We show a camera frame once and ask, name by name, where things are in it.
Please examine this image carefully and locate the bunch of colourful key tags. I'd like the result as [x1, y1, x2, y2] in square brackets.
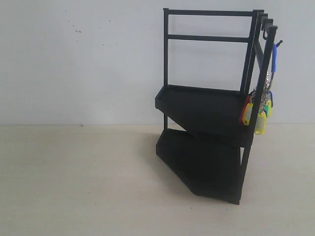
[239, 41, 282, 135]

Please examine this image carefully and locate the black two-tier metal rack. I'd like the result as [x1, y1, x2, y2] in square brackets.
[155, 8, 278, 205]

